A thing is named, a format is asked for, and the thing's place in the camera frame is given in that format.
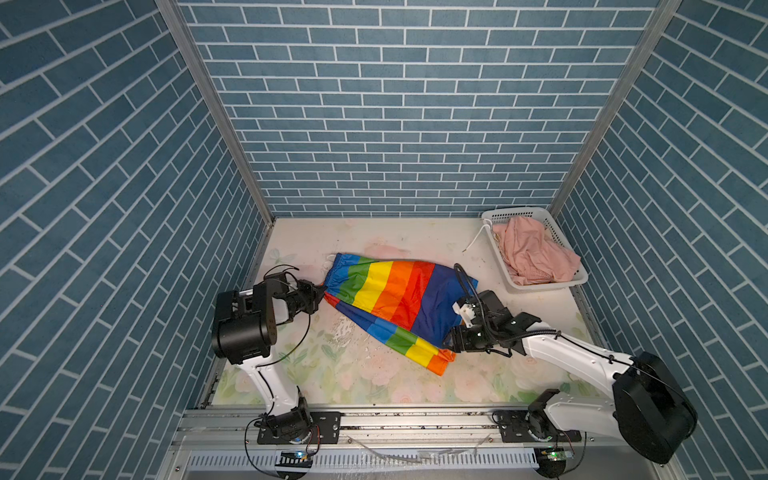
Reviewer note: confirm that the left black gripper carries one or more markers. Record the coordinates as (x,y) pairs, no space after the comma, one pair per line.
(312,294)

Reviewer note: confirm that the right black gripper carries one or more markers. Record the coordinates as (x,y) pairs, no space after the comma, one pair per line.
(459,340)

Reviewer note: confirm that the rainbow striped shorts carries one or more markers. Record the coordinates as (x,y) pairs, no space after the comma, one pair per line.
(406,305)

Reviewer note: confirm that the white plastic laundry basket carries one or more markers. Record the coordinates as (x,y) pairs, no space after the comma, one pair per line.
(501,216)

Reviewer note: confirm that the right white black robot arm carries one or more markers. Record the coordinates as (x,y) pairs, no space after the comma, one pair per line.
(643,404)

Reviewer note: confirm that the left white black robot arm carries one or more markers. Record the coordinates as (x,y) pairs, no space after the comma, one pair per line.
(245,331)

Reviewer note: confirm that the pink folded shorts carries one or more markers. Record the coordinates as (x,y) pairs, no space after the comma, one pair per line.
(531,256)

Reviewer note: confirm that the right green circuit board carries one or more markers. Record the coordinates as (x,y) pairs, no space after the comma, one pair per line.
(551,458)

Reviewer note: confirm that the green circuit board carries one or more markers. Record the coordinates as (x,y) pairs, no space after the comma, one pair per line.
(294,459)
(551,458)

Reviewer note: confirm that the left green circuit board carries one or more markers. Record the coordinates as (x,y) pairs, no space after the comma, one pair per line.
(294,459)

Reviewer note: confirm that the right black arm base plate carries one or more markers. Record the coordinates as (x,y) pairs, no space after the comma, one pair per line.
(520,426)

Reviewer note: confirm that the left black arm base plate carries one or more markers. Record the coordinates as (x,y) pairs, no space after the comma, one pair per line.
(296,428)

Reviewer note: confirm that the aluminium mounting rail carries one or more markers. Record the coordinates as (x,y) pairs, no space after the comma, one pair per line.
(397,442)

